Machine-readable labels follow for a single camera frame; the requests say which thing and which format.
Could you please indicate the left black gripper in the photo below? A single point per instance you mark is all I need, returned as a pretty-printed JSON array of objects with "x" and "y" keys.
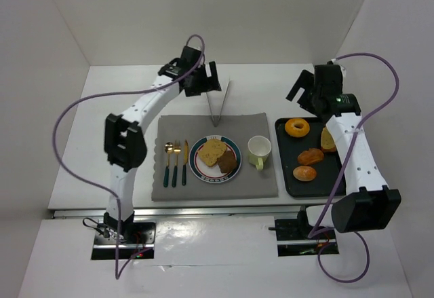
[{"x": 202, "y": 83}]

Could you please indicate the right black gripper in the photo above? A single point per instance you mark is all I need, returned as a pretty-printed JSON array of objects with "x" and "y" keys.
[{"x": 306, "y": 94}]

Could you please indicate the metal serving tongs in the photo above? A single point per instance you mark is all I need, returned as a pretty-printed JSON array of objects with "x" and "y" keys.
[{"x": 216, "y": 118}]

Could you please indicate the cut bread slice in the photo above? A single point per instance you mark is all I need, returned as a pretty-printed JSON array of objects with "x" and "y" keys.
[
  {"x": 211, "y": 151},
  {"x": 327, "y": 144}
]

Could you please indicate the dark brown bread piece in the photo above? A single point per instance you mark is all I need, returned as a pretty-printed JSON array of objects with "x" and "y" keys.
[{"x": 227, "y": 162}]

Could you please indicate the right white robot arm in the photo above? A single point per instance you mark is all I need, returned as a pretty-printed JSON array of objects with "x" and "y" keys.
[{"x": 369, "y": 203}]

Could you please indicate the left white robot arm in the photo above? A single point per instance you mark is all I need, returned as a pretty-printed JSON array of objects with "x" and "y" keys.
[{"x": 124, "y": 141}]

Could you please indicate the orange glazed donut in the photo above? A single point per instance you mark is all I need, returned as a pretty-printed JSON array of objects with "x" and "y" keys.
[{"x": 297, "y": 127}]

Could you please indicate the pale green mug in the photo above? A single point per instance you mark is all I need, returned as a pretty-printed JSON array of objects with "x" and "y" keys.
[{"x": 259, "y": 148}]

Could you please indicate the brown glazed bun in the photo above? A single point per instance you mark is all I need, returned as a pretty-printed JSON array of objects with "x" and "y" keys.
[{"x": 310, "y": 157}]

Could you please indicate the white plate green red rim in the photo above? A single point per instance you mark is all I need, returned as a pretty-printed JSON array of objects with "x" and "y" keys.
[{"x": 213, "y": 174}]

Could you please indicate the sugared round bun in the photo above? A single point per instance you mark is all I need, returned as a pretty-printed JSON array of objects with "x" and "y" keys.
[{"x": 304, "y": 173}]

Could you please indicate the black baking tray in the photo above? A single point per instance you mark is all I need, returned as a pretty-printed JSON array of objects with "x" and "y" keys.
[{"x": 289, "y": 150}]

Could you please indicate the gold knife green handle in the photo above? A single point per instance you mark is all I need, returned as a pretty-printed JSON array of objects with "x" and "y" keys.
[{"x": 186, "y": 160}]

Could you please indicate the gold fork green handle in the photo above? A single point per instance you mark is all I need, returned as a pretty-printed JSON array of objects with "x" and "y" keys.
[{"x": 177, "y": 151}]

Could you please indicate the gold spoon green handle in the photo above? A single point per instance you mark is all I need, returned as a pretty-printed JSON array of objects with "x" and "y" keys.
[{"x": 169, "y": 149}]

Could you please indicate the aluminium rail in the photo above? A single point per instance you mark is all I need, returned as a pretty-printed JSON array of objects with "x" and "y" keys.
[{"x": 157, "y": 213}]

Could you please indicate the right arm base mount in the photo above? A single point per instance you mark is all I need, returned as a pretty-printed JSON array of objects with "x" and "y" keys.
[{"x": 292, "y": 237}]

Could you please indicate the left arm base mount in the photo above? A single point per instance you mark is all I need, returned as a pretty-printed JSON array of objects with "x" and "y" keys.
[{"x": 138, "y": 243}]

